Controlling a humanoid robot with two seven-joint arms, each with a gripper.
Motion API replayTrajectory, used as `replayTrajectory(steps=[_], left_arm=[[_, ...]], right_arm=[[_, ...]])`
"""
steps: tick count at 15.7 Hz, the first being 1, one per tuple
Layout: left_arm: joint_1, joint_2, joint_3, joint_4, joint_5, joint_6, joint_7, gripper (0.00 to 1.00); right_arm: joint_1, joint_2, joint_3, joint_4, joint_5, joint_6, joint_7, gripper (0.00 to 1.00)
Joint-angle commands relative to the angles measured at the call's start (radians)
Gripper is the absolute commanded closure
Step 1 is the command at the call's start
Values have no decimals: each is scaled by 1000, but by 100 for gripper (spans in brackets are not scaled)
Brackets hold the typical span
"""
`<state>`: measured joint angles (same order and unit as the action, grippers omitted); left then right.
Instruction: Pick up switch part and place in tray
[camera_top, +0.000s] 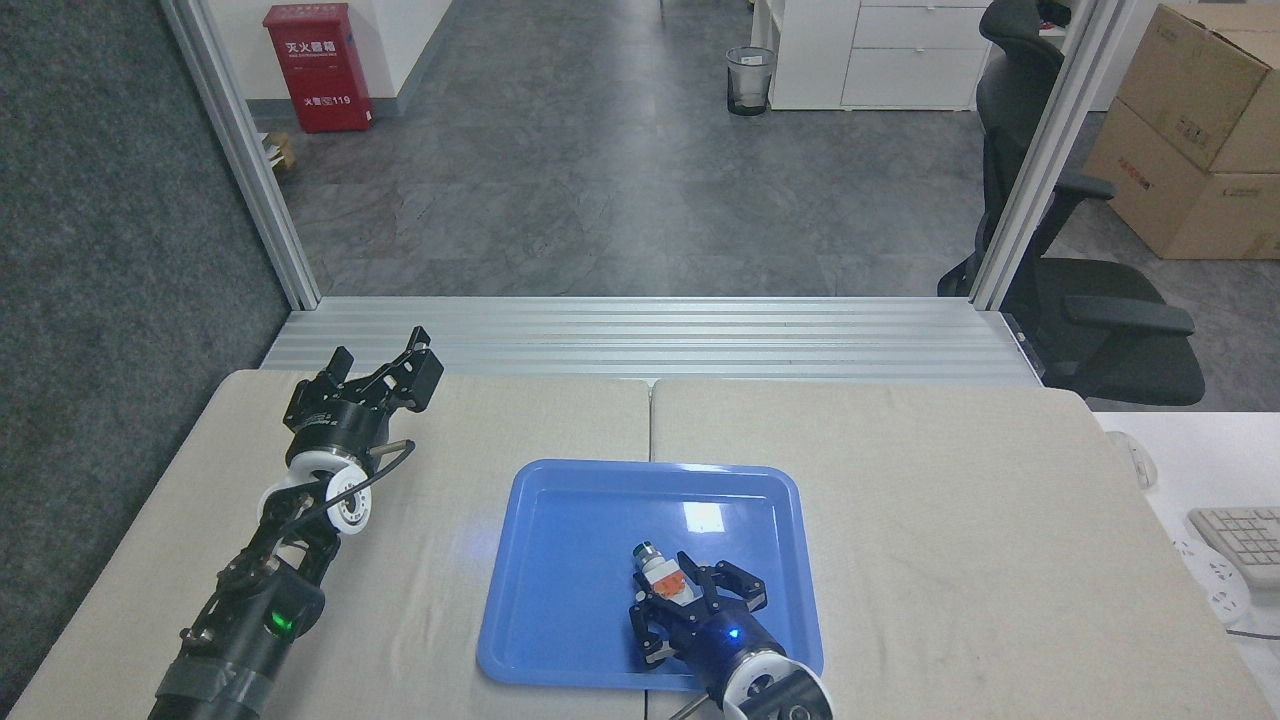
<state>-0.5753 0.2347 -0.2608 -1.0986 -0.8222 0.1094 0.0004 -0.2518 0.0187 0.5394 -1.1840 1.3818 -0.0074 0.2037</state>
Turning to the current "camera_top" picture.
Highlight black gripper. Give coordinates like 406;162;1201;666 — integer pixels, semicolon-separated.
630;552;786;701
284;326;445;470

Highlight white orange switch part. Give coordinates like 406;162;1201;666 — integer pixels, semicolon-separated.
631;541;691;604

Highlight blue plastic tray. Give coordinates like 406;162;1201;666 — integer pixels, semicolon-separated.
477;459;825;695

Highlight beige table cloth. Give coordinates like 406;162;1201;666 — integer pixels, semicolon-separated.
645;378;1273;720
5;370;653;720

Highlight red fire extinguisher box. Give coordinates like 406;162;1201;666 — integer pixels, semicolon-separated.
263;3;374;134

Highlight white computer mouse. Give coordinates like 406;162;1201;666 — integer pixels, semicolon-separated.
1105;430;1159;490

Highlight grey mesh trash bin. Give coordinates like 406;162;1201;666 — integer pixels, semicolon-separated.
726;46;777;117

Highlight black office chair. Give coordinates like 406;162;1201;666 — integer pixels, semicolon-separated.
937;0;1206;408

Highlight white power strip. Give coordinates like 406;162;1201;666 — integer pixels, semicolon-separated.
1170;535;1253;626

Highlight white keyboard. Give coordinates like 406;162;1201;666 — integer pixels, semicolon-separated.
1187;507;1280;591

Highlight white drawer cabinet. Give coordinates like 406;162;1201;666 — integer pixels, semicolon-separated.
750;0;996;111

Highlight large brown cardboard box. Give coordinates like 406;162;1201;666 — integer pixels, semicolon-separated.
1083;98;1280;261

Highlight small brown cardboard box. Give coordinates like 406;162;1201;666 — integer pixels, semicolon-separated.
1117;3;1280;176

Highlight silver aluminium post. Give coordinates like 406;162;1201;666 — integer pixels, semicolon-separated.
160;0;321;311
968;0;1136;311

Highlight silver aluminium rail platform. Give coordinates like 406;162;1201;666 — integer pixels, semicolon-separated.
260;296;1046;387

